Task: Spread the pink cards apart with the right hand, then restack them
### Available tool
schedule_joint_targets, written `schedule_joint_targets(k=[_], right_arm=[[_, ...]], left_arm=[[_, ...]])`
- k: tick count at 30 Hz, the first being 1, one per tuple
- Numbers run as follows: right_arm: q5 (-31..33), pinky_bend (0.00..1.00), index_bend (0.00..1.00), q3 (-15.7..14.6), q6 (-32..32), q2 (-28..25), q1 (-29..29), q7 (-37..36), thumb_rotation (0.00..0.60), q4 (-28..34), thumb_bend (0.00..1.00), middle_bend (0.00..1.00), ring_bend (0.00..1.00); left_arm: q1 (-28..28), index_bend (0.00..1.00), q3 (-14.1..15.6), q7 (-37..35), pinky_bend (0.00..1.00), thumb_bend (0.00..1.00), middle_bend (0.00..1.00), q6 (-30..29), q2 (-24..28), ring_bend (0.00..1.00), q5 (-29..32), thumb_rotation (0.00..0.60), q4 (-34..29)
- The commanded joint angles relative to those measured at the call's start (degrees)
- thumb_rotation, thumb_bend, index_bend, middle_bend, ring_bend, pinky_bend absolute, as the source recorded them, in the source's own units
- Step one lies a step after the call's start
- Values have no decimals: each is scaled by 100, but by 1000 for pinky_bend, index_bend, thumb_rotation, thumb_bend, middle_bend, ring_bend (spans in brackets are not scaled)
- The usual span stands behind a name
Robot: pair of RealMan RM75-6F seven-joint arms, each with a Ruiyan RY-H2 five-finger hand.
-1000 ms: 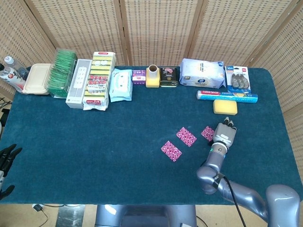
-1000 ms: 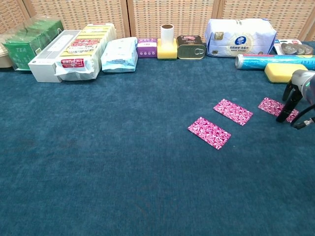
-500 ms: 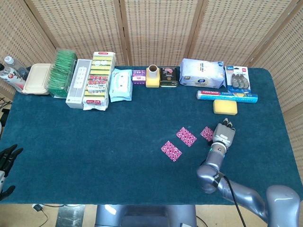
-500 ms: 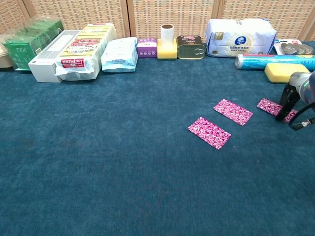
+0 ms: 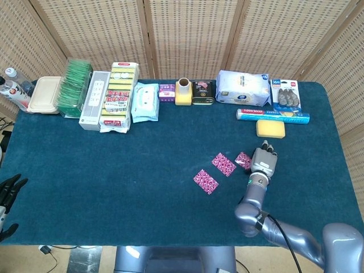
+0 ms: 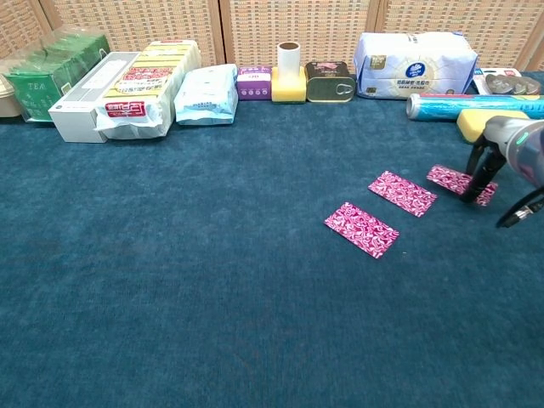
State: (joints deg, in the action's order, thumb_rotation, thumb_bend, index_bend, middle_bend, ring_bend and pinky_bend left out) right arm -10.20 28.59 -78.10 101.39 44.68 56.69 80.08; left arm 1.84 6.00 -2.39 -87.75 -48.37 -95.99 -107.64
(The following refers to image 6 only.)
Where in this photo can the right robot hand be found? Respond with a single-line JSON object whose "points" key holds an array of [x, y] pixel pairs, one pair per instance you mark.
{"points": [[497, 136]]}

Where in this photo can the pink patterned packet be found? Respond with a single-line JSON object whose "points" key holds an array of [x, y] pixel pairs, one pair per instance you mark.
{"points": [[446, 178], [401, 193], [361, 229]]}

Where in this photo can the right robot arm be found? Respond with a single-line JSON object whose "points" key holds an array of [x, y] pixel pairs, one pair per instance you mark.
{"points": [[533, 149]]}

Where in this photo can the loose yellow sponge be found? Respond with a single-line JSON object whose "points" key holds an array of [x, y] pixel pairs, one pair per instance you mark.
{"points": [[472, 123]]}

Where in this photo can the blue cling film roll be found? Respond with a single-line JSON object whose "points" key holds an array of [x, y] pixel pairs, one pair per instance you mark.
{"points": [[438, 107]]}

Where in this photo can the large white tissue pack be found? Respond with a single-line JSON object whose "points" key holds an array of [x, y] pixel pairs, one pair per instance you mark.
{"points": [[416, 68]]}

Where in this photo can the gold luncheon meat can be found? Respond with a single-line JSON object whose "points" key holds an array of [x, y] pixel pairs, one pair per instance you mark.
{"points": [[329, 87]]}

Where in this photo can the yellow sponge holding roll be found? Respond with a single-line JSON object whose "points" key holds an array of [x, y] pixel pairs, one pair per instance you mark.
{"points": [[289, 91]]}

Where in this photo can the white roll with cardboard core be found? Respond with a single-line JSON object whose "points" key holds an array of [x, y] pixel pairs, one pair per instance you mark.
{"points": [[289, 59]]}

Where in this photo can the wicker folding screen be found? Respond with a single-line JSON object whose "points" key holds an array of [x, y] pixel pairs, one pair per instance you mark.
{"points": [[297, 25]]}

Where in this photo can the small purple box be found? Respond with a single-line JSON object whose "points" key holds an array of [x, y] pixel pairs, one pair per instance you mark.
{"points": [[253, 87]]}

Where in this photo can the light blue wet wipes pack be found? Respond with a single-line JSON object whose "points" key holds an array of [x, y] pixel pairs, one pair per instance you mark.
{"points": [[206, 95]]}

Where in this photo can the teal table cloth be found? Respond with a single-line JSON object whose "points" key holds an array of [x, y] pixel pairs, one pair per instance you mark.
{"points": [[212, 255]]}

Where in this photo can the yellow red snack package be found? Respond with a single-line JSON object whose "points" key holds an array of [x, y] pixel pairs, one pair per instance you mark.
{"points": [[144, 81]]}

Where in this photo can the long white cardboard box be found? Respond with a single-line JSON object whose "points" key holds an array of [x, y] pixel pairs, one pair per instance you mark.
{"points": [[76, 110]]}

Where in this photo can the clear box of green tea bags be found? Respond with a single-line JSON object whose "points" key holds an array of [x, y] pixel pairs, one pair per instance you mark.
{"points": [[42, 81]]}

